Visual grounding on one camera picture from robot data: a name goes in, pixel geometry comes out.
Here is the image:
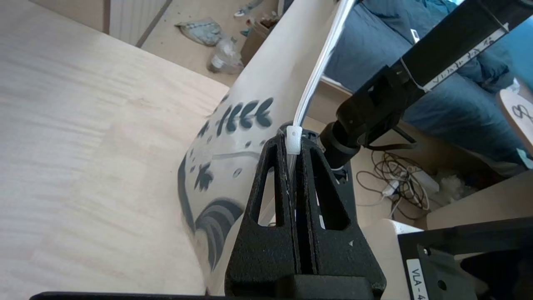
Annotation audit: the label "tangled floor cables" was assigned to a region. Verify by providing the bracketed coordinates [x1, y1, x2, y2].
[356, 150, 431, 220]

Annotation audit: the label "brown cardboard box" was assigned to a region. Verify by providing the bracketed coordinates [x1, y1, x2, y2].
[240, 17, 275, 66]

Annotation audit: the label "round light wooden board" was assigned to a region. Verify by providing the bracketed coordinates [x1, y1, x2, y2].
[496, 81, 533, 155]

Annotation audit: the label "clear plastic bottle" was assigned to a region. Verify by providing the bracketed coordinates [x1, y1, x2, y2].
[207, 37, 245, 75]

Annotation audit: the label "black robot torso frame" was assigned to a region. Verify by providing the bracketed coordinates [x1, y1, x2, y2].
[398, 217, 533, 300]

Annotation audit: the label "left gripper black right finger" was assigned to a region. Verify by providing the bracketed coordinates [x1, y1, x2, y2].
[296, 135, 386, 298]

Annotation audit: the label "white horse-print zipper pouch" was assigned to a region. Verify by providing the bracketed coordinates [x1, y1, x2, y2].
[178, 0, 356, 292]

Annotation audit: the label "person legs in jeans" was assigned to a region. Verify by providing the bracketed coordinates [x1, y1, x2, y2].
[325, 0, 533, 175]

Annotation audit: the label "beige box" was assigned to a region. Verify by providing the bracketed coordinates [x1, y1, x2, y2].
[425, 170, 533, 230]

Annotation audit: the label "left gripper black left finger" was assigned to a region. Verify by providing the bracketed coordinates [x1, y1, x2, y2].
[225, 135, 301, 297]

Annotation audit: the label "white power strip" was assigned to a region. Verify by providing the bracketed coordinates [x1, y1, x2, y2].
[382, 167, 440, 197]

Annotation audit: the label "grey object on floor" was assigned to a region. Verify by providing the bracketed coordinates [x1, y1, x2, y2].
[175, 17, 225, 46]

